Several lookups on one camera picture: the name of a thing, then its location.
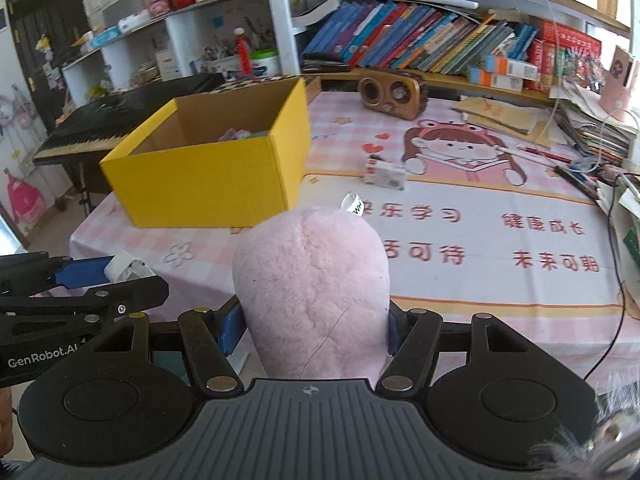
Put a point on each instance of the black electronic keyboard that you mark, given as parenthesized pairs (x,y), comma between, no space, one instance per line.
(125,110)

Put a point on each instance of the small white object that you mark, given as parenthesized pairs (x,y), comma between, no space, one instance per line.
(131,267)

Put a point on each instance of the red bottle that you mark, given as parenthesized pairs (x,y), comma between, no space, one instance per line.
(243,52)

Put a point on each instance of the red boxed book set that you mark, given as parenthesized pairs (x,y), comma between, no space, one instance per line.
(567,57)

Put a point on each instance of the red pencil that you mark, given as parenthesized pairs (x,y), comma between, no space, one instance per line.
(544,154)

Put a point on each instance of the small pink box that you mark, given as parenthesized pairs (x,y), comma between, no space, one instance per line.
(159,5)

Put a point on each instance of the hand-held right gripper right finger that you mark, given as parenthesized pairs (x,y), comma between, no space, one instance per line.
(393,330)

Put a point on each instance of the grey fluffy fabric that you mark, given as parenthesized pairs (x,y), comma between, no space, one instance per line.
(575,452)

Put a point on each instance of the grey storage box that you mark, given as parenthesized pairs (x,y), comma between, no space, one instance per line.
(122,2)

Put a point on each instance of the checkered game board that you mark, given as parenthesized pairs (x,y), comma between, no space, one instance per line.
(312,87)

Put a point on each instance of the small white red box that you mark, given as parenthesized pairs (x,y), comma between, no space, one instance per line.
(385,174)

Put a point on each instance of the messy stack of papers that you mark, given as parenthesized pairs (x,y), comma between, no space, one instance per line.
(595,130)

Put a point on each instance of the dark wooden door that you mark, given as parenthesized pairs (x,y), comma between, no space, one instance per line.
(45,25)

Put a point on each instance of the brown paper envelopes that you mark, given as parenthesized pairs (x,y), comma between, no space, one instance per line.
(500,115)

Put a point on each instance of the pink backpack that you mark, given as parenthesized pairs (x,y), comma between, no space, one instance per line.
(22,197)

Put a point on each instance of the long row of colourful books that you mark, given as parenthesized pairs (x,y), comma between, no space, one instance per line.
(415,37)

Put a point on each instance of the orange white boxes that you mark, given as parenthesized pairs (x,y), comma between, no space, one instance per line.
(502,72)

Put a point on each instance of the white pen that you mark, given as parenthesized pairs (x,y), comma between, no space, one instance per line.
(509,148)

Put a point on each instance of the white jar green lid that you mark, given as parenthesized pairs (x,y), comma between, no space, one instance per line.
(265,62)

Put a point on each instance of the yellow cardboard box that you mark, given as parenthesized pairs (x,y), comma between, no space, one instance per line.
(210,182)

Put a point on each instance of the white shelf unit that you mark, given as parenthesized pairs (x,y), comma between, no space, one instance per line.
(175,35)

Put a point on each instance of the pen holder with pens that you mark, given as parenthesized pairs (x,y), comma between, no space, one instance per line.
(217,57)

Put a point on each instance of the black keyboard stand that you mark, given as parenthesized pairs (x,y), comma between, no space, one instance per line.
(85,187)

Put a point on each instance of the white flat box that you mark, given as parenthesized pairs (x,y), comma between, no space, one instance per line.
(134,21)

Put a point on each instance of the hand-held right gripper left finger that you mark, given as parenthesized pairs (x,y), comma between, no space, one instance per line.
(231,327)

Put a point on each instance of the black flat case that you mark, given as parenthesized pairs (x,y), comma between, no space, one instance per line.
(325,65)

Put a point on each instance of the pink plush toy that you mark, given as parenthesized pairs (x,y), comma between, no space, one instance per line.
(310,290)

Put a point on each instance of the pale purple small object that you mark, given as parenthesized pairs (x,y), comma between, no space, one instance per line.
(235,135)

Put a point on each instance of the wooden bookshelf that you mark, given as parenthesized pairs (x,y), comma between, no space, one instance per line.
(285,15)

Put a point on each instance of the wooden speaker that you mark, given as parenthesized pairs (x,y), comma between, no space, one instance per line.
(392,97)

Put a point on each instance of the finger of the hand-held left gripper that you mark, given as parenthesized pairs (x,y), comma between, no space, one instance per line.
(135,295)
(82,271)

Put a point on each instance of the blue tissue pack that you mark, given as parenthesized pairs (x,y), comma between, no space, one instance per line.
(106,37)

